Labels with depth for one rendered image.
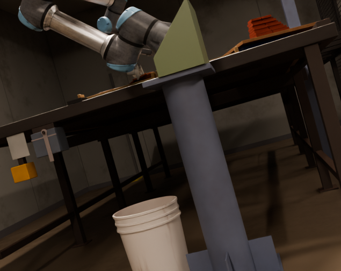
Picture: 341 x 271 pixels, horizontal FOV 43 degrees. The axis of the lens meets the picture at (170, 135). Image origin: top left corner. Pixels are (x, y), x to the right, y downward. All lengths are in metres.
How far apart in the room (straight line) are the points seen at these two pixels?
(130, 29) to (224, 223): 0.85
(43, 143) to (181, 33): 0.93
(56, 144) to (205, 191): 0.82
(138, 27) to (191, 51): 0.27
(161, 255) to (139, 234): 0.13
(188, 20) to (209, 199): 0.68
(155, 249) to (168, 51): 0.81
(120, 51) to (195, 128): 0.45
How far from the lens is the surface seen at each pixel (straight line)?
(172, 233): 1.87
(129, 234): 1.87
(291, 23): 3.93
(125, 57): 1.80
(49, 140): 2.16
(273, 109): 7.14
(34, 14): 1.91
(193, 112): 1.66
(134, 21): 1.76
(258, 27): 2.89
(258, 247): 1.82
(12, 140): 2.29
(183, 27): 1.63
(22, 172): 2.25
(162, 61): 1.63
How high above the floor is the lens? 0.67
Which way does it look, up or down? 1 degrees down
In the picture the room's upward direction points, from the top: 16 degrees counter-clockwise
